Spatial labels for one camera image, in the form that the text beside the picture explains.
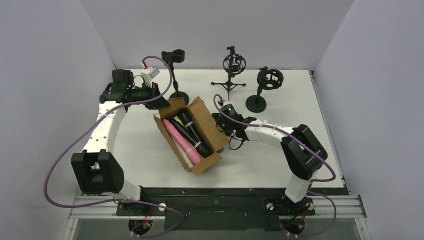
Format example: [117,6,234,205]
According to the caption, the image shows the brown cardboard box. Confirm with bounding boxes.
[153,97,230,176]

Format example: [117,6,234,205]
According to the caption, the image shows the clip mic stand round base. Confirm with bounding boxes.
[161,49,191,106]

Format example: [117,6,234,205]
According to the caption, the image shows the shock mount stand round base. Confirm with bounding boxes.
[245,66,284,113]

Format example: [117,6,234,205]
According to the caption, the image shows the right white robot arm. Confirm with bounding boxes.
[212,102,328,204]

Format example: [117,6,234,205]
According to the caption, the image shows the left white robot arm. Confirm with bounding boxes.
[71,67,170,201]

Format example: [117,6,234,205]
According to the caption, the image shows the pink microphone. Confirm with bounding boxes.
[162,119,202,165]

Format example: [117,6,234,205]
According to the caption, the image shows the cream white microphone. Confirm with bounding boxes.
[172,139,194,169]

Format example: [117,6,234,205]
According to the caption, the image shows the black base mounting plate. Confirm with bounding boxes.
[116,188,316,232]

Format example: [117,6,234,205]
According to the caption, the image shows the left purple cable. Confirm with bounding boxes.
[43,55,185,240]

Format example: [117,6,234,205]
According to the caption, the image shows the purple cable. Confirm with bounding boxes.
[213,94,338,239]
[43,55,185,240]

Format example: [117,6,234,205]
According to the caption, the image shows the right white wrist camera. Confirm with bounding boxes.
[221,100,237,116]

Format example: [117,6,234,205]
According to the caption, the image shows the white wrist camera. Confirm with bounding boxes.
[221,100,237,116]
[141,67,160,80]

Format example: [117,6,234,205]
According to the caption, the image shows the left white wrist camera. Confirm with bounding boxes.
[141,67,160,80]

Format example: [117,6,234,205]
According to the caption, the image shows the black microphone white ring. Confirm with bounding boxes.
[178,111,208,151]

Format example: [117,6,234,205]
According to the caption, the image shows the tripod shock mount stand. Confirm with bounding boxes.
[210,45,247,100]

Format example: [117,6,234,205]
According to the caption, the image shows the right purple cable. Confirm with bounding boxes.
[213,94,338,239]

